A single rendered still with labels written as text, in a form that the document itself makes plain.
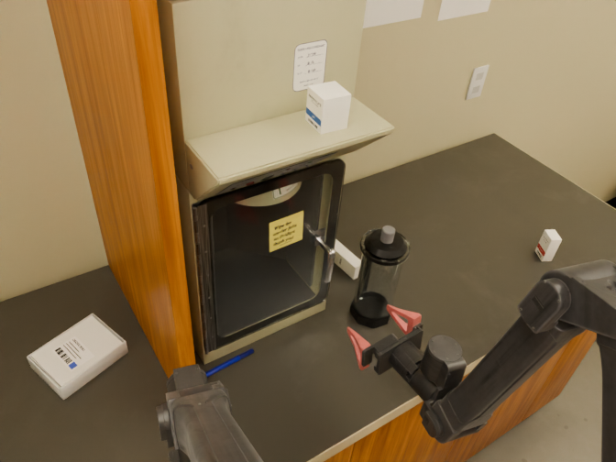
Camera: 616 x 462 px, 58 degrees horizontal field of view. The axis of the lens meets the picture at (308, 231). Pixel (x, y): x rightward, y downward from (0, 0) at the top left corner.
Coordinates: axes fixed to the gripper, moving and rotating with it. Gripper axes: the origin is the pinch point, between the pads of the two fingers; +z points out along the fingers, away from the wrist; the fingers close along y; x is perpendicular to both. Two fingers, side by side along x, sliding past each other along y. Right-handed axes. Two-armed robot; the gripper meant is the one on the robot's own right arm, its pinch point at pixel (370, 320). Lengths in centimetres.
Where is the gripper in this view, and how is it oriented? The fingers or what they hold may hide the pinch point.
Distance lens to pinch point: 109.7
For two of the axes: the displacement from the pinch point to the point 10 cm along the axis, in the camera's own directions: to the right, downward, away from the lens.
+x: 0.3, 7.3, 6.8
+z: -5.4, -5.5, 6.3
